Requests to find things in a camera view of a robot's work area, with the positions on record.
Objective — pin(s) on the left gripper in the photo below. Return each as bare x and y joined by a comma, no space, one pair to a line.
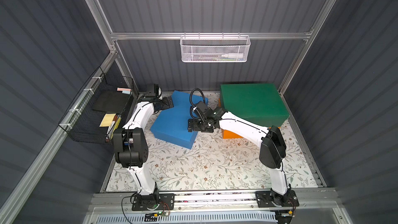
168,102

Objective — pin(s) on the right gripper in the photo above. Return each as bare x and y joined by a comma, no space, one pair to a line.
197,124

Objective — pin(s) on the blue shoebox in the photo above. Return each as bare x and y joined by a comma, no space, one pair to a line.
171,125

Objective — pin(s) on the green shoebox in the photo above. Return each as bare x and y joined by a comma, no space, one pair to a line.
260,104

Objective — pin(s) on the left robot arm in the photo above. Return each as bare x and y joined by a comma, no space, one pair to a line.
130,145

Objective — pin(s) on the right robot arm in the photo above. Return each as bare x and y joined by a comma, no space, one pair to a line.
270,141

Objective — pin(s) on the floral table mat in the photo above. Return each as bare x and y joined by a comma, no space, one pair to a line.
214,163

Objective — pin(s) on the yellow patterned ruler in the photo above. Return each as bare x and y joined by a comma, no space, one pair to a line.
113,126

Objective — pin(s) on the black notebook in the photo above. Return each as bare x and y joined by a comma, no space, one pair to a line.
111,102

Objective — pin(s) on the yellow sticky note pad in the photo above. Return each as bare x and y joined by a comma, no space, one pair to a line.
107,120

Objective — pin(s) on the white marker in basket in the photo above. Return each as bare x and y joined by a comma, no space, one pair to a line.
233,56

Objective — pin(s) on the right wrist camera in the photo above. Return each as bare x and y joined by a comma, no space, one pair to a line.
200,107

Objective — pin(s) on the white wire mesh basket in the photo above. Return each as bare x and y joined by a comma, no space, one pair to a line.
209,48

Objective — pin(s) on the black wire wall basket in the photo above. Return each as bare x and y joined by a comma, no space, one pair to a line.
80,122

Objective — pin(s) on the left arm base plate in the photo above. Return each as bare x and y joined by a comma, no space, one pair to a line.
153,202

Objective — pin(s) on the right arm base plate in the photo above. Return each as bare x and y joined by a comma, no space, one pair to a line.
273,199

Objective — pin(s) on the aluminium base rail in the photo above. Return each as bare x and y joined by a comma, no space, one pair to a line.
220,200

